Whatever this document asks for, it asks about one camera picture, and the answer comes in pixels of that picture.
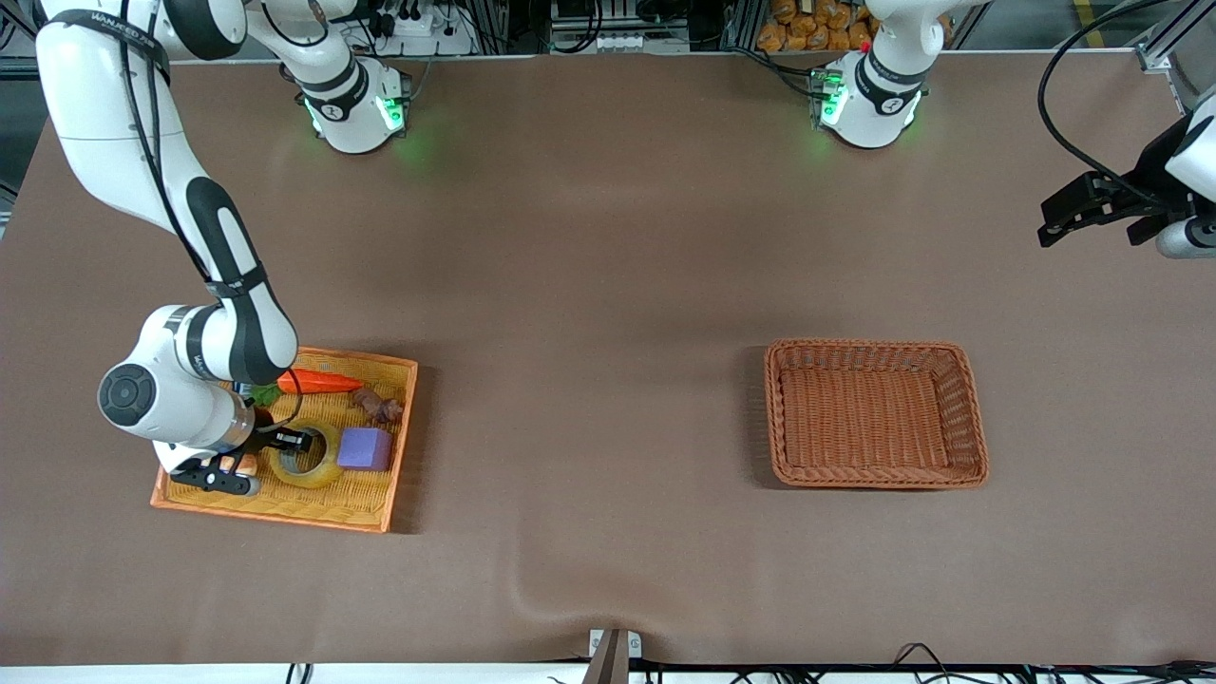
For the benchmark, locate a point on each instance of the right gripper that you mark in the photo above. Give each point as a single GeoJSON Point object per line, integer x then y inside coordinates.
{"type": "Point", "coordinates": [269, 439]}

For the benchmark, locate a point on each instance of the white power strip with plugs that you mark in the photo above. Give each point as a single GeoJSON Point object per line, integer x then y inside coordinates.
{"type": "Point", "coordinates": [423, 28]}

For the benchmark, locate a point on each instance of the orange woven tray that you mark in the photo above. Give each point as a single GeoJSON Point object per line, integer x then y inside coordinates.
{"type": "Point", "coordinates": [361, 503]}

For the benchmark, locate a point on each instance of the bag of orange buns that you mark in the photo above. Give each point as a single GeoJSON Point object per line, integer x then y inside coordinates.
{"type": "Point", "coordinates": [812, 28]}

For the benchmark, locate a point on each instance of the purple foam block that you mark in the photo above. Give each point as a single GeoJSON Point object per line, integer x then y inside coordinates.
{"type": "Point", "coordinates": [365, 449]}

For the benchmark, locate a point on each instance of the toy croissant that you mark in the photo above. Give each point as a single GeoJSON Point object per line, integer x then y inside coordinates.
{"type": "Point", "coordinates": [245, 465]}

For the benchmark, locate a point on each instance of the orange toy carrot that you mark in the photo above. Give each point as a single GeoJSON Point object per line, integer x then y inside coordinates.
{"type": "Point", "coordinates": [323, 382]}

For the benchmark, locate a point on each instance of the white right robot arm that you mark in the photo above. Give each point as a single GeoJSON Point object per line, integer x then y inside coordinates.
{"type": "Point", "coordinates": [104, 95]}

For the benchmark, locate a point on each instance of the metal table bracket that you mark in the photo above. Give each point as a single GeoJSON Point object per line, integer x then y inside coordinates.
{"type": "Point", "coordinates": [615, 655]}

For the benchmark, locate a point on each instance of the yellow tape roll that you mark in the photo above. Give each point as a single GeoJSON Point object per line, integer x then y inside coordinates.
{"type": "Point", "coordinates": [318, 475]}

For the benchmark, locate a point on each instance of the brown wicker basket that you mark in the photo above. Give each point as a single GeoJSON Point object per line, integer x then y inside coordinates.
{"type": "Point", "coordinates": [874, 418]}

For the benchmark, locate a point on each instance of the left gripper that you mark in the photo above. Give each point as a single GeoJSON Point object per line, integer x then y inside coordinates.
{"type": "Point", "coordinates": [1145, 178]}

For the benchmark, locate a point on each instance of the aluminium frame profile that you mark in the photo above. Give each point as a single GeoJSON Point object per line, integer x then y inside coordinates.
{"type": "Point", "coordinates": [1173, 38]}
{"type": "Point", "coordinates": [14, 38]}

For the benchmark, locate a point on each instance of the brown toy figure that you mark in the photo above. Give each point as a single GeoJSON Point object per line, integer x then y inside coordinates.
{"type": "Point", "coordinates": [378, 407]}

